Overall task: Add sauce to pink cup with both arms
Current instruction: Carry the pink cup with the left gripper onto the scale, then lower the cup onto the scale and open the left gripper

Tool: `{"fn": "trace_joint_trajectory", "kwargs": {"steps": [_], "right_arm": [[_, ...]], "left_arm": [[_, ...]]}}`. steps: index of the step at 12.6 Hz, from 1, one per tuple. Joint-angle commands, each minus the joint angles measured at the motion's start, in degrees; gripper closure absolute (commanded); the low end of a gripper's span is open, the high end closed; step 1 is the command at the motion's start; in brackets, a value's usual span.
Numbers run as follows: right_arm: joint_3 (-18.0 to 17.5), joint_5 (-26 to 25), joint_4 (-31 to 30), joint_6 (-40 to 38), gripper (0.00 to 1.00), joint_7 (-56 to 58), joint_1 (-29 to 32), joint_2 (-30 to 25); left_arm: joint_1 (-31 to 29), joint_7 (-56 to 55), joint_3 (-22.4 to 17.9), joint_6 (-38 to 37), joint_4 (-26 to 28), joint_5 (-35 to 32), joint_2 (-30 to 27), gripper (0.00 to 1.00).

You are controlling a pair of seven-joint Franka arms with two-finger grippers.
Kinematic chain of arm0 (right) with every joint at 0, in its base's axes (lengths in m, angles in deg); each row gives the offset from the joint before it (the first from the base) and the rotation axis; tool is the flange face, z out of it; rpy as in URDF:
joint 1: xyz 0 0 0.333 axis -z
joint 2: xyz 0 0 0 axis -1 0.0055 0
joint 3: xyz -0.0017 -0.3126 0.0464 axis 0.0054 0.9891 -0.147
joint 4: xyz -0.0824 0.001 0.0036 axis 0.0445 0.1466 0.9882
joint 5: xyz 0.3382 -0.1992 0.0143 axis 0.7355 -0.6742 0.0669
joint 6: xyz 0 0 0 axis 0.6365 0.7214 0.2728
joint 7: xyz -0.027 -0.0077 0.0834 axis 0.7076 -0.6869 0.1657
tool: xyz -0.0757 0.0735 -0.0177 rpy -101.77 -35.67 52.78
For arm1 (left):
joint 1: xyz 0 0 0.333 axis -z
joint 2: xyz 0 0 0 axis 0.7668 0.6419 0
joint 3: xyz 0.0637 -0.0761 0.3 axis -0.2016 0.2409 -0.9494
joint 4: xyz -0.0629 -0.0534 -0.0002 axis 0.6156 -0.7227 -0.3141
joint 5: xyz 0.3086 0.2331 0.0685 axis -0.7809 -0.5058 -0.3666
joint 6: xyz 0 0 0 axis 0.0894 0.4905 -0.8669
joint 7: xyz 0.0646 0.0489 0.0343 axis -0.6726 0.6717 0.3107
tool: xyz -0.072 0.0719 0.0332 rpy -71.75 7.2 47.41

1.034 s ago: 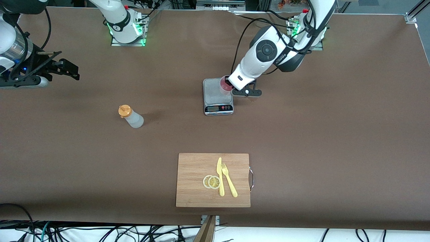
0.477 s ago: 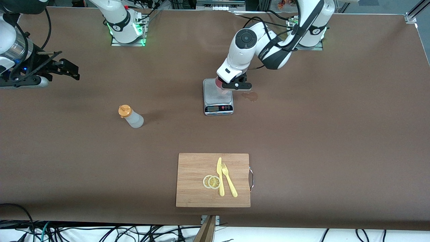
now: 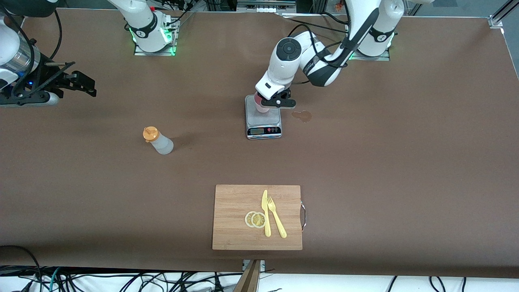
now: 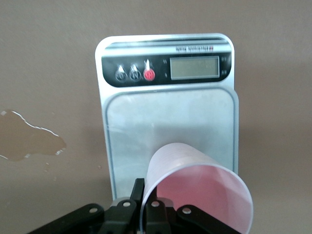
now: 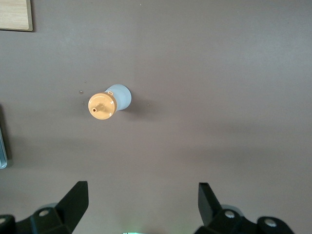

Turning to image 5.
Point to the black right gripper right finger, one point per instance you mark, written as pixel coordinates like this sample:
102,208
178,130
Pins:
219,221

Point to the silver digital kitchen scale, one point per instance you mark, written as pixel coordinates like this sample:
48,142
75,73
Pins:
2,146

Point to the bamboo cutting board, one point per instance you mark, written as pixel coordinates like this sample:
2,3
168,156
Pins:
12,14

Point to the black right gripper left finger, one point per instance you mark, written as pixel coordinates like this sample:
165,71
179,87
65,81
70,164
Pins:
61,219

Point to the squeeze bottle with orange cap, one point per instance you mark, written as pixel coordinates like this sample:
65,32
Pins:
122,97

